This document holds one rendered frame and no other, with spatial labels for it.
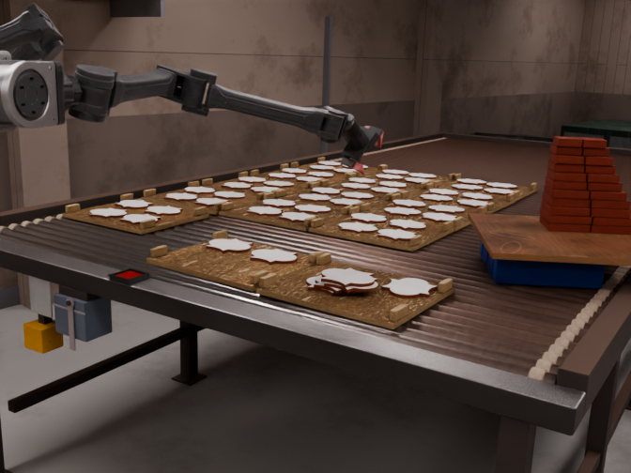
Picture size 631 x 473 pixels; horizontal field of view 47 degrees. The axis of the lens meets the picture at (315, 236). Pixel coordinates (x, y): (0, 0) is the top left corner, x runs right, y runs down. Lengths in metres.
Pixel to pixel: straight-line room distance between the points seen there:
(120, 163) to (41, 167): 0.66
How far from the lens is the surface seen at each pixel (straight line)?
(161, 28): 5.14
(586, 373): 1.53
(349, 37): 6.66
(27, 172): 4.45
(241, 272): 2.03
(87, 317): 2.18
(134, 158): 5.02
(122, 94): 1.66
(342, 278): 1.87
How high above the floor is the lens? 1.54
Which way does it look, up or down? 14 degrees down
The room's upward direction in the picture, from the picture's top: 2 degrees clockwise
